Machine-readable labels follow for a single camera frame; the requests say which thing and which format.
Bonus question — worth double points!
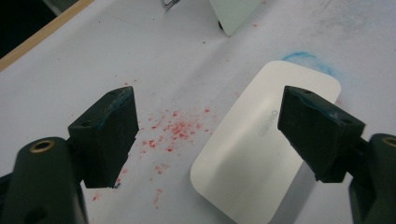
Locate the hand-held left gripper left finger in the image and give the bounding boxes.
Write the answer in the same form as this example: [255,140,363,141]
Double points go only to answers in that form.
[67,86,140,189]

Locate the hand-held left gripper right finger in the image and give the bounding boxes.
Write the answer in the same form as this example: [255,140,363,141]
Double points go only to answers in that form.
[277,86,366,184]

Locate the white whiteboard eraser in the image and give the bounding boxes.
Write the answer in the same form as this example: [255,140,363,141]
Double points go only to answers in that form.
[190,60,342,224]

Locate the wooden table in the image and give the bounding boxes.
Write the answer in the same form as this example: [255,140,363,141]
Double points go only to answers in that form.
[0,0,95,73]

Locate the pale green glass whiteboard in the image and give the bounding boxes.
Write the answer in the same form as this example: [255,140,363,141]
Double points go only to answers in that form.
[208,0,263,37]

